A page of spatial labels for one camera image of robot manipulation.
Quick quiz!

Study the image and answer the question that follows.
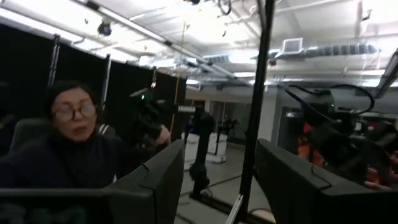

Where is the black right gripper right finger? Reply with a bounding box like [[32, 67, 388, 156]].
[[254, 138, 398, 224]]

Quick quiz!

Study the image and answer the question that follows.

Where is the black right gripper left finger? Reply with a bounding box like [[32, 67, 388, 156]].
[[0, 139, 187, 224]]

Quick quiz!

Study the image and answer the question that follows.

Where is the person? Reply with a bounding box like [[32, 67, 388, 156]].
[[297, 123, 398, 191], [0, 80, 172, 190]]

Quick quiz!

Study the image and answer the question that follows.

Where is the black floor stand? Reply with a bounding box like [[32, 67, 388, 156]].
[[188, 111, 216, 200]]

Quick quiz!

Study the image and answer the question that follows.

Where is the grey chair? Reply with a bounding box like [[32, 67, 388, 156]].
[[8, 117, 52, 155]]

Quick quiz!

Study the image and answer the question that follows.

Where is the black curtain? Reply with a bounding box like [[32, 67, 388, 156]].
[[0, 23, 187, 147]]

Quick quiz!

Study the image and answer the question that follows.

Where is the white round pedestal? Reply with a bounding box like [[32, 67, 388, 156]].
[[206, 132, 228, 164]]

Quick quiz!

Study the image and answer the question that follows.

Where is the black aluminium table frame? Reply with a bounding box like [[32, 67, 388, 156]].
[[236, 0, 277, 224]]

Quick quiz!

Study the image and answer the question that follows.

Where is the ribbed silver air duct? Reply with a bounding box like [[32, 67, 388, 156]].
[[306, 43, 380, 58]]

